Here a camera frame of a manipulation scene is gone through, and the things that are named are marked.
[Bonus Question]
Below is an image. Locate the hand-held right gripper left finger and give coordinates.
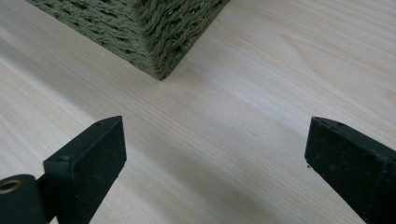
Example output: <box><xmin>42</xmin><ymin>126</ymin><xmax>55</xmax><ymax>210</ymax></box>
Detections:
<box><xmin>36</xmin><ymin>115</ymin><xmax>128</xmax><ymax>224</ymax></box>

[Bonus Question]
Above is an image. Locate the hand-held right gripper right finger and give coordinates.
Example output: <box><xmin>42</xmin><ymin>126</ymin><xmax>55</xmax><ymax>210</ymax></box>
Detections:
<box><xmin>304</xmin><ymin>116</ymin><xmax>396</xmax><ymax>224</ymax></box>

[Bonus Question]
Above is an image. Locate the green woven basket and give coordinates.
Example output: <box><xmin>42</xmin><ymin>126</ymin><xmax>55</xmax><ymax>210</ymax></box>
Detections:
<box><xmin>25</xmin><ymin>0</ymin><xmax>232</xmax><ymax>81</ymax></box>

